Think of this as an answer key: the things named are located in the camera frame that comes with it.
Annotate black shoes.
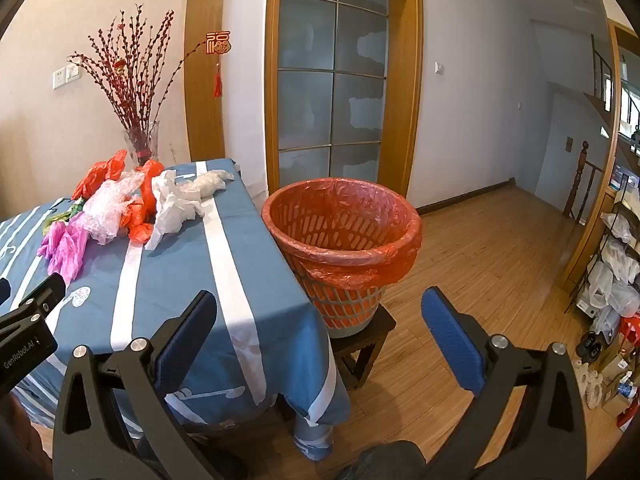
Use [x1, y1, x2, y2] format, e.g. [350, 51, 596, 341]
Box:
[575, 332, 608, 361]

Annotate wooden staircase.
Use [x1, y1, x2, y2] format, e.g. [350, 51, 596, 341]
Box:
[582, 35, 617, 136]

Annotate red tasselled hanging ornament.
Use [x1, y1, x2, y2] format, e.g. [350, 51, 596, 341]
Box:
[205, 30, 232, 98]

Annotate red berry branches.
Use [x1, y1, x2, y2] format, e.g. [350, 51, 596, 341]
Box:
[67, 4, 208, 161]

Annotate orange plastic waste basket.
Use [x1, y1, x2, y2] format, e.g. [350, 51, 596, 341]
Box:
[262, 178, 423, 339]

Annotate wooden partition frame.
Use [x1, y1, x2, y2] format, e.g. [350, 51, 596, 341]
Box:
[560, 20, 632, 291]

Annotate dark wooden stool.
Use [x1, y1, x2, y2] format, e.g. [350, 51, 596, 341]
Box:
[327, 304, 397, 391]

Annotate wooden wall pillar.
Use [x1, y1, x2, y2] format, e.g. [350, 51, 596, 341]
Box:
[184, 0, 230, 163]

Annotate wooden door frame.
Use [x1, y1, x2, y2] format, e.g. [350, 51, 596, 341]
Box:
[264, 0, 425, 201]

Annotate beige knitted item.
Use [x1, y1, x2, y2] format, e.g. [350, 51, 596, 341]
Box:
[572, 360, 603, 409]

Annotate blue white striped tablecloth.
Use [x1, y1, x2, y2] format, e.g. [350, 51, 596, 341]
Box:
[0, 157, 351, 463]

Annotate black metal shelf rack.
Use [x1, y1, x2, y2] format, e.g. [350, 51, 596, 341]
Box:
[565, 160, 640, 321]

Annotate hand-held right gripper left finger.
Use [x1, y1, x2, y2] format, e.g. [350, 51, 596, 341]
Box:
[51, 289, 251, 480]

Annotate person's leg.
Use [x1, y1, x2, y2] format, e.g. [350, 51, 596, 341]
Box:
[336, 440, 428, 480]

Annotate clear glass vase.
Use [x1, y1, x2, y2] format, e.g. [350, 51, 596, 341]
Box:
[122, 121, 161, 168]

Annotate red plastic bag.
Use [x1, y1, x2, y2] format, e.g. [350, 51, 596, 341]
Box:
[125, 159, 167, 245]
[72, 149, 128, 201]

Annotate frosted glass door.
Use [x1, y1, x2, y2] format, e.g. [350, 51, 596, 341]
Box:
[277, 0, 390, 188]

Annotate red plastic stool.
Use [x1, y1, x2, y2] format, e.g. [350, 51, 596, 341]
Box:
[620, 315, 640, 351]

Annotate cardboard box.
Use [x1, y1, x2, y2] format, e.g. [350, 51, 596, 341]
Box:
[600, 345, 640, 411]

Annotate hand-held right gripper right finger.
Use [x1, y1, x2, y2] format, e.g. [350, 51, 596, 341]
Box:
[421, 286, 588, 480]

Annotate green plastic bag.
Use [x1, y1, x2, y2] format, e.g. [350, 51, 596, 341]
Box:
[42, 197, 86, 233]

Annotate white plastic bag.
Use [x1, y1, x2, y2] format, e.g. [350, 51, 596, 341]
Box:
[600, 211, 637, 242]
[601, 239, 640, 282]
[576, 260, 640, 322]
[145, 170, 206, 252]

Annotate pink plastic bag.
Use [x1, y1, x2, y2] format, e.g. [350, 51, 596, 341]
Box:
[37, 217, 91, 286]

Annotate red plastic bin liner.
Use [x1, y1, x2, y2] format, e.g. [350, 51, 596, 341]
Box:
[261, 178, 424, 292]

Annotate wooden stair newel post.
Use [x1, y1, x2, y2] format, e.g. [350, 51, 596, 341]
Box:
[562, 141, 603, 223]

